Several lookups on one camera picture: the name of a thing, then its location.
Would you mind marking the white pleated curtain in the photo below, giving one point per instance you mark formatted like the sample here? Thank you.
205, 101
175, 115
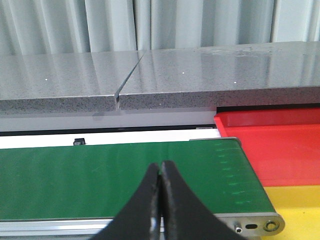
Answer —
78, 26

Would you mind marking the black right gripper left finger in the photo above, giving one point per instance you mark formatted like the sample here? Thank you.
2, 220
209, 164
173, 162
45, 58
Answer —
139, 219

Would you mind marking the red plastic tray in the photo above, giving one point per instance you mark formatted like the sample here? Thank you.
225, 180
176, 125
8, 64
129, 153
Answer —
282, 145

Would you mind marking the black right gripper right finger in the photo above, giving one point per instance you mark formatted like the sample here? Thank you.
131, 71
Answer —
185, 216

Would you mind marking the yellow plastic tray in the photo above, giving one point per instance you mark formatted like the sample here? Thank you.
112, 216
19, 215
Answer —
300, 208

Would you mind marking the aluminium conveyor frame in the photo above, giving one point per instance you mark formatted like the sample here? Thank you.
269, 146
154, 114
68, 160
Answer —
250, 225

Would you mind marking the grey stone counter left slab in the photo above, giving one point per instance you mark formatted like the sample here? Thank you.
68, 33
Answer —
64, 83

